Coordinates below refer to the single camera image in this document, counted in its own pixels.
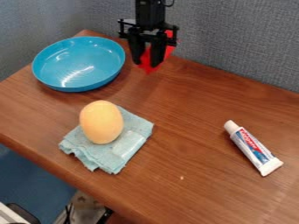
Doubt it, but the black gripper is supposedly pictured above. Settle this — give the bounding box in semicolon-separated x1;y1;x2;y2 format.
118;0;179;67

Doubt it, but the red plastic block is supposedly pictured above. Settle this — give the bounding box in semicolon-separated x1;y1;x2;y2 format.
133;30;178;74

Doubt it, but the blue plate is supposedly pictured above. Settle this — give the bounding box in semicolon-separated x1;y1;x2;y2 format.
33;36;127;93

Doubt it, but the grey object under table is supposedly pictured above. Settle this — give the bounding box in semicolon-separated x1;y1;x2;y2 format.
54;191;113;224

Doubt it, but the orange egg-shaped sponge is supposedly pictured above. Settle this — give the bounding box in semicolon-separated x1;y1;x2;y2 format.
79;100;125;144

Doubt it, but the clear small plastic piece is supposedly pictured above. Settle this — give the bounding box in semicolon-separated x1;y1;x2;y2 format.
113;130;146;159

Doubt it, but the light blue folded cloth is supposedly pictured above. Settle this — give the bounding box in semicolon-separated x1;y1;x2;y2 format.
59;107;155;174

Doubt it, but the white toothpaste tube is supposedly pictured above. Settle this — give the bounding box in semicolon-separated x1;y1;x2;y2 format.
225;120;285;177

